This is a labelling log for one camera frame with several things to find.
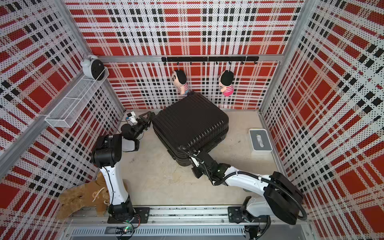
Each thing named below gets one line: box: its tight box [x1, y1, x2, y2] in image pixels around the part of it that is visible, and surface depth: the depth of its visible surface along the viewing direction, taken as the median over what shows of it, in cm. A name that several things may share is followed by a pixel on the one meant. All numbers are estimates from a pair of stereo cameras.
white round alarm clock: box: [80, 54, 105, 81], surface depth 81 cm
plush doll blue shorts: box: [172, 69, 189, 95], surface depth 95 cm
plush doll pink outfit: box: [218, 70, 234, 97], surface depth 98 cm
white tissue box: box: [247, 128, 273, 156], surface depth 98 cm
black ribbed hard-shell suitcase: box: [152, 92, 229, 167], surface depth 88 cm
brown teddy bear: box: [56, 172, 110, 220], surface depth 74 cm
